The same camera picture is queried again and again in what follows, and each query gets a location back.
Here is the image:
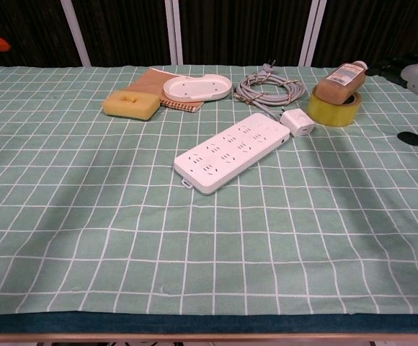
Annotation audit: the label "white plug adapter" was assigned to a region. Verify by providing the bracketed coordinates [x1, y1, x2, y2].
[279, 109, 316, 138]

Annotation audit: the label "yellow sponge block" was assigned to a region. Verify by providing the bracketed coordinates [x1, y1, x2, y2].
[102, 89, 161, 120]

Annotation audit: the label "grey cable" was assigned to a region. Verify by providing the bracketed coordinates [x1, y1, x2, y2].
[233, 61, 307, 122]

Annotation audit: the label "white oval tray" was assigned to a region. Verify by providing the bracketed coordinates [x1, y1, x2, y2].
[163, 73, 233, 103]

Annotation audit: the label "brown spiral notebook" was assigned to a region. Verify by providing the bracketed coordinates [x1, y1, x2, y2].
[125, 67, 205, 115]

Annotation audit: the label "white power strip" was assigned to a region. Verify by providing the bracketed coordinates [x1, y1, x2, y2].
[174, 112, 290, 197]

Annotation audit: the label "green checked tablecloth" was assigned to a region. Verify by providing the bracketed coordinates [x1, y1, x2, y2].
[0, 64, 418, 316]

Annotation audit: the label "brown liquid bottle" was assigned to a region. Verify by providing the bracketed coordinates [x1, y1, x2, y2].
[315, 61, 368, 107]

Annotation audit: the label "dark folding screen white frames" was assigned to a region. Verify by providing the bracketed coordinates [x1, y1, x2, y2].
[0, 0, 418, 68]

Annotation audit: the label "yellow tape roll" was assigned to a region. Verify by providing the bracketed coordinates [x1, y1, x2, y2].
[306, 85, 363, 128]

